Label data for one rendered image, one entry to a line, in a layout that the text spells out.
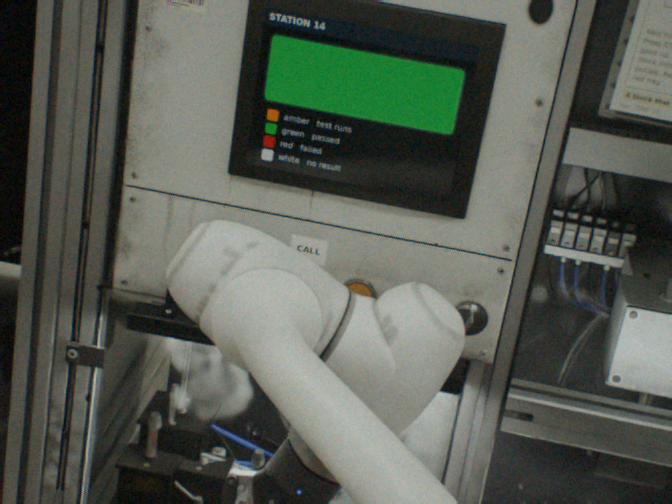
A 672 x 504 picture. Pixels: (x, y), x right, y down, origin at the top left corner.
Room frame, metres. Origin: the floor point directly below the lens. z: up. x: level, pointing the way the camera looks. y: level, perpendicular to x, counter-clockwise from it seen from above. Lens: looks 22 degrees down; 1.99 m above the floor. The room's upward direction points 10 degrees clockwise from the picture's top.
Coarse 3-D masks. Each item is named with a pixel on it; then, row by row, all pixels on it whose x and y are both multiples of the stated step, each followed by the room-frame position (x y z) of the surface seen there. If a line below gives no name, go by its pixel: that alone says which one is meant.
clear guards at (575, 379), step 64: (640, 0) 1.28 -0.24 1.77; (640, 64) 1.28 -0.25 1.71; (576, 128) 1.28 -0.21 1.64; (640, 128) 1.28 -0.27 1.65; (576, 192) 1.28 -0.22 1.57; (640, 192) 1.28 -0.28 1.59; (576, 256) 1.28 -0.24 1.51; (640, 256) 1.27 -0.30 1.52; (576, 320) 1.28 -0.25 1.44; (640, 320) 1.27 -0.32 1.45; (128, 384) 1.31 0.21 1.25; (192, 384) 1.30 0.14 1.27; (256, 384) 1.30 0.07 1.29; (512, 384) 1.28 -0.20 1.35; (576, 384) 1.28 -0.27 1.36; (640, 384) 1.27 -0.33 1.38; (128, 448) 1.31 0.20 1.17; (192, 448) 1.30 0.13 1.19; (256, 448) 1.30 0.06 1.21; (448, 448) 1.28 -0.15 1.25; (640, 448) 1.27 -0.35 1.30
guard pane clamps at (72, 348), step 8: (72, 344) 1.31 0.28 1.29; (80, 344) 1.31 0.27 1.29; (72, 352) 1.31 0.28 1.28; (80, 352) 1.31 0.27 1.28; (88, 352) 1.31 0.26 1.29; (96, 352) 1.31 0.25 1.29; (104, 352) 1.31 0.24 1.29; (72, 360) 1.31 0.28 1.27; (80, 360) 1.31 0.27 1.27; (88, 360) 1.31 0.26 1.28; (96, 360) 1.31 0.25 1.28; (104, 360) 1.31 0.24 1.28; (104, 368) 1.31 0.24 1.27
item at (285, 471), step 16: (288, 448) 1.16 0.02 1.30; (272, 464) 1.16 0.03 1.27; (288, 464) 1.15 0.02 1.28; (304, 464) 1.14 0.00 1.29; (256, 480) 1.17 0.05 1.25; (272, 480) 1.16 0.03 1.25; (288, 480) 1.14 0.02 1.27; (304, 480) 1.14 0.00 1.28; (320, 480) 1.14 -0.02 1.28; (256, 496) 1.16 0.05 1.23; (288, 496) 1.16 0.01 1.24; (304, 496) 1.14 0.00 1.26; (320, 496) 1.14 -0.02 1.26
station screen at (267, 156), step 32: (288, 32) 1.27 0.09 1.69; (320, 32) 1.27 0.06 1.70; (352, 32) 1.26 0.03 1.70; (384, 32) 1.26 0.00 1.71; (448, 64) 1.26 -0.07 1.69; (256, 96) 1.27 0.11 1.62; (256, 128) 1.27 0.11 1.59; (288, 128) 1.27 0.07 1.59; (320, 128) 1.26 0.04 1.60; (352, 128) 1.26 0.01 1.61; (384, 128) 1.26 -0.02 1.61; (416, 128) 1.26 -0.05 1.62; (256, 160) 1.27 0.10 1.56; (288, 160) 1.27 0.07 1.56; (320, 160) 1.26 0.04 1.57; (352, 160) 1.26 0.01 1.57; (384, 160) 1.26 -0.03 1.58; (416, 160) 1.26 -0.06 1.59; (448, 160) 1.26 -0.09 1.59; (416, 192) 1.26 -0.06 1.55; (448, 192) 1.26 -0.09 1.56
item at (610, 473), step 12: (600, 456) 1.45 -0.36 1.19; (612, 456) 1.45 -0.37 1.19; (600, 468) 1.45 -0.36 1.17; (612, 468) 1.45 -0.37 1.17; (624, 468) 1.45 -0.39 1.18; (636, 468) 1.45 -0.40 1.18; (648, 468) 1.45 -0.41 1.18; (660, 468) 1.45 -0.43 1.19; (624, 480) 1.45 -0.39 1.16; (636, 480) 1.45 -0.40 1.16; (648, 480) 1.45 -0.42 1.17; (660, 480) 1.44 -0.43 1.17
